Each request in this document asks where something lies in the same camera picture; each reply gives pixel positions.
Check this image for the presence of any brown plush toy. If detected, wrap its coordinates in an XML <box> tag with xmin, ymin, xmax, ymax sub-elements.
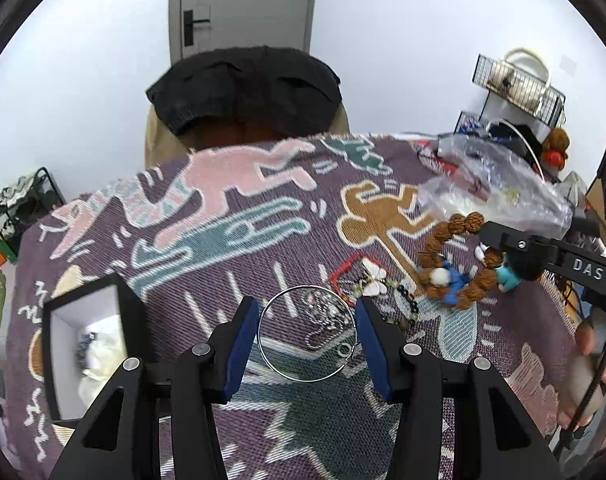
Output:
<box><xmin>540</xmin><ymin>127</ymin><xmax>572</xmax><ymax>171</ymax></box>

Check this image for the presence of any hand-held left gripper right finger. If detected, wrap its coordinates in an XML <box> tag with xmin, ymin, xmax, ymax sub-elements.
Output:
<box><xmin>354</xmin><ymin>296</ymin><xmax>566</xmax><ymax>480</ymax></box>

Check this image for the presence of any clear plastic bag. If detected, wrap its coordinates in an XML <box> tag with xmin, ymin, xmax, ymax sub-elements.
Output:
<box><xmin>417</xmin><ymin>132</ymin><xmax>574</xmax><ymax>242</ymax></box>

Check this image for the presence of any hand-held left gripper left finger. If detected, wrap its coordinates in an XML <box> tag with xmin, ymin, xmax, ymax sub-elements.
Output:
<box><xmin>48</xmin><ymin>296</ymin><xmax>261</xmax><ymax>480</ymax></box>

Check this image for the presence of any tan chair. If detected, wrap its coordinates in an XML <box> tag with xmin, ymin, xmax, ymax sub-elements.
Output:
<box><xmin>144</xmin><ymin>102</ymin><xmax>352</xmax><ymax>167</ymax></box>

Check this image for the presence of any person's right hand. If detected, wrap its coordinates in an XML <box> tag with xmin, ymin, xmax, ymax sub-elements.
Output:
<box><xmin>557</xmin><ymin>321</ymin><xmax>606</xmax><ymax>433</ymax></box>

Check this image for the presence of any silver bangle ring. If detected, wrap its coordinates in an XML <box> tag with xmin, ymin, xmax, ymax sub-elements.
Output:
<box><xmin>256</xmin><ymin>284</ymin><xmax>365</xmax><ymax>382</ymax></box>

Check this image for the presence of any black braided cable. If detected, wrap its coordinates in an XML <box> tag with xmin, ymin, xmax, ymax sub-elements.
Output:
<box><xmin>558</xmin><ymin>305</ymin><xmax>606</xmax><ymax>461</ymax></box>

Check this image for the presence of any green and black bead bracelet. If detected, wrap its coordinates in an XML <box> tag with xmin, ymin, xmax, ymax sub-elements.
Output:
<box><xmin>383</xmin><ymin>280</ymin><xmax>422</xmax><ymax>332</ymax></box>

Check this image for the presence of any black door lock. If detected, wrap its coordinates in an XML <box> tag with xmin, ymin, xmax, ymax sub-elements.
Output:
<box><xmin>183</xmin><ymin>9</ymin><xmax>210</xmax><ymax>47</ymax></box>

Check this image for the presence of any grey door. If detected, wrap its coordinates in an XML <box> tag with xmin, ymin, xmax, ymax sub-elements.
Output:
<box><xmin>169</xmin><ymin>0</ymin><xmax>320</xmax><ymax>68</ymax></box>

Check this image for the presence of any silver chain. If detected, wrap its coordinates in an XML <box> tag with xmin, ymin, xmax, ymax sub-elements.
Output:
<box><xmin>303</xmin><ymin>287</ymin><xmax>358</xmax><ymax>358</ymax></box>

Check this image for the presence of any white shell butterfly necklace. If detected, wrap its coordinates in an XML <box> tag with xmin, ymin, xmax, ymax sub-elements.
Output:
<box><xmin>355</xmin><ymin>259</ymin><xmax>390</xmax><ymax>300</ymax></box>

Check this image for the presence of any black-haired doll charm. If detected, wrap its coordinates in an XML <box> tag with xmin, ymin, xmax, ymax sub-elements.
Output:
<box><xmin>495</xmin><ymin>249</ymin><xmax>544</xmax><ymax>294</ymax></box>

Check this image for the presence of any black jewelry box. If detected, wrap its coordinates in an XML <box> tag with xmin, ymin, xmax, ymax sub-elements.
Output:
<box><xmin>42</xmin><ymin>272</ymin><xmax>149</xmax><ymax>423</ymax></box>

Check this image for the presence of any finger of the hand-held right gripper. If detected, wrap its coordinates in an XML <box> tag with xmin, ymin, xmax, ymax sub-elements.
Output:
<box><xmin>479</xmin><ymin>220</ymin><xmax>564</xmax><ymax>272</ymax></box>

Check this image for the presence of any printed blanket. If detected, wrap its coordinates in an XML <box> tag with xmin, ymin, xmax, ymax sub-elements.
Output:
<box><xmin>13</xmin><ymin>132</ymin><xmax>584</xmax><ymax>480</ymax></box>

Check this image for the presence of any white crumpled paper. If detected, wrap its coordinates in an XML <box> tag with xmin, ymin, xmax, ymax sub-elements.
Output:
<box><xmin>76</xmin><ymin>327</ymin><xmax>130</xmax><ymax>403</ymax></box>

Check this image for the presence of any red string bracelet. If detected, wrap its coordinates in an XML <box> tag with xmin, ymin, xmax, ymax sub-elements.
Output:
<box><xmin>328</xmin><ymin>254</ymin><xmax>370</xmax><ymax>295</ymax></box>

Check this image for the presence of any white handbag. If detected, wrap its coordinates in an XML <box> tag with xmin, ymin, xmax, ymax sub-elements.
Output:
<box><xmin>488</xmin><ymin>47</ymin><xmax>554</xmax><ymax>111</ymax></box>

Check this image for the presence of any brown bead bracelet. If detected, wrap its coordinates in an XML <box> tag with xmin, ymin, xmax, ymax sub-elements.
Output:
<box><xmin>415</xmin><ymin>212</ymin><xmax>506</xmax><ymax>311</ymax></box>

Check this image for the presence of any blue figure charm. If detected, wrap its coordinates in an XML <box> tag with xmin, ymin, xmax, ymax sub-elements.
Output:
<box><xmin>428</xmin><ymin>260</ymin><xmax>472</xmax><ymax>309</ymax></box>

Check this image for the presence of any black wire rack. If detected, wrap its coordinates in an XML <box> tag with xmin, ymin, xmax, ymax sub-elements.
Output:
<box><xmin>455</xmin><ymin>52</ymin><xmax>568</xmax><ymax>137</ymax></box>

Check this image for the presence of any black shoe rack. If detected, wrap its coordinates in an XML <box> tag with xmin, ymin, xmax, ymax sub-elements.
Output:
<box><xmin>0</xmin><ymin>167</ymin><xmax>66</xmax><ymax>261</ymax></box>

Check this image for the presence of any black cloth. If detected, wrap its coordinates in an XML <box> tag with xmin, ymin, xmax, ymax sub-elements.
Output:
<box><xmin>146</xmin><ymin>46</ymin><xmax>343</xmax><ymax>138</ymax></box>

